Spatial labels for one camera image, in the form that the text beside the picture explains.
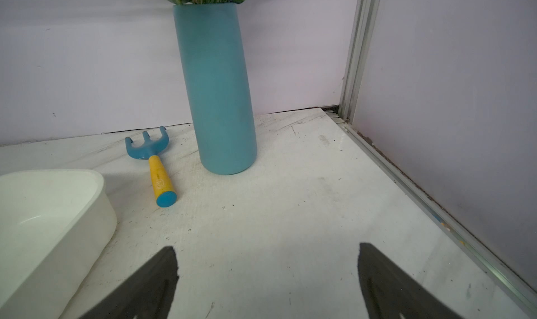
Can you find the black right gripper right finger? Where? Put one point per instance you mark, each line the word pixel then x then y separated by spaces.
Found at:
pixel 389 292

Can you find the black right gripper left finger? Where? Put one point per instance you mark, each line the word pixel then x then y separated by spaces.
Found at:
pixel 148 293

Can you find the white plastic storage box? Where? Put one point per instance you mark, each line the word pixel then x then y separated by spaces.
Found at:
pixel 54 226

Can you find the teal yellow toy rake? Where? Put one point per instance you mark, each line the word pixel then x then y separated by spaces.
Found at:
pixel 165 194

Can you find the teal cylindrical vase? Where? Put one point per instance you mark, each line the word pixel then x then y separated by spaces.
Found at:
pixel 216 79

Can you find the aluminium frame corner post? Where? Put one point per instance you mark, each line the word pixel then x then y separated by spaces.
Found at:
pixel 362 31

